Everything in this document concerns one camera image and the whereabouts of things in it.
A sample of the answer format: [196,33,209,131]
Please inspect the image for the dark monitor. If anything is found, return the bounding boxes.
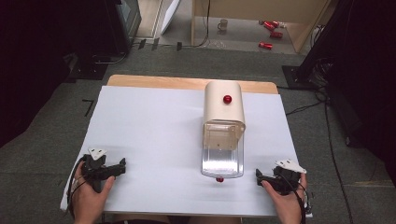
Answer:
[104,0,143,55]

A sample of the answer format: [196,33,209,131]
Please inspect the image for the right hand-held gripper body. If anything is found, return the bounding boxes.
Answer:
[270,159,307,196]

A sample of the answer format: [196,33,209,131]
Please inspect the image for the beige cabinet box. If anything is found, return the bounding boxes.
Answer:
[203,79,247,151]

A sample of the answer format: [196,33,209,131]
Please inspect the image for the person's left hand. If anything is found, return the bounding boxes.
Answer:
[72,161,116,224]

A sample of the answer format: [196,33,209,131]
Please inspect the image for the black hanging cable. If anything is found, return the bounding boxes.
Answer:
[186,0,211,49]

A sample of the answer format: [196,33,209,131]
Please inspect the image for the wooden shelf frame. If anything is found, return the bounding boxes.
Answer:
[190,0,332,54]

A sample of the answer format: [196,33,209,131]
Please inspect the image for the black stand base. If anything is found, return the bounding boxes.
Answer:
[65,52,110,82]
[281,64,320,91]

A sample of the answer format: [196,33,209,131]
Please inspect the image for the white board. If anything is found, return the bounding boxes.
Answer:
[160,0,182,35]

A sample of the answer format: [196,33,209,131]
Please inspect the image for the black floor cable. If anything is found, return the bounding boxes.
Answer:
[284,77,356,224]

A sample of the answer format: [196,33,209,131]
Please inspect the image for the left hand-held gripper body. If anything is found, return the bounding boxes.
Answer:
[81,147,109,194]

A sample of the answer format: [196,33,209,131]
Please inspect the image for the white table sheet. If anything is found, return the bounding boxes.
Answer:
[59,85,314,218]

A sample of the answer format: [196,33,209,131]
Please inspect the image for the beige mug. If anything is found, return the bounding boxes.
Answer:
[217,18,229,33]

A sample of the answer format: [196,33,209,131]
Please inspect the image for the person's right hand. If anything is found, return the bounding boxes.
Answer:
[261,173,308,224]

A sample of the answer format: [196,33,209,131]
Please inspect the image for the clear drawer with red knob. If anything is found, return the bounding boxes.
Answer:
[201,122,245,184]

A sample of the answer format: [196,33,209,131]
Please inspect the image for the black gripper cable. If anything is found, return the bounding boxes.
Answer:
[66,154,89,218]
[286,174,313,224]

